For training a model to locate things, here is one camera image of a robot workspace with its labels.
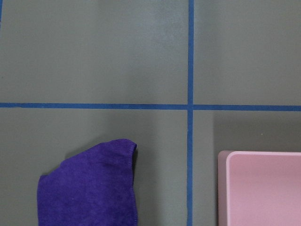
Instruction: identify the purple cloth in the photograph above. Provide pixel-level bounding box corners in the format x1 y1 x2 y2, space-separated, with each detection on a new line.
37 139 138 226

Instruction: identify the pink plastic bin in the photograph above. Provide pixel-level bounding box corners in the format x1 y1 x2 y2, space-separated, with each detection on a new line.
217 151 301 226

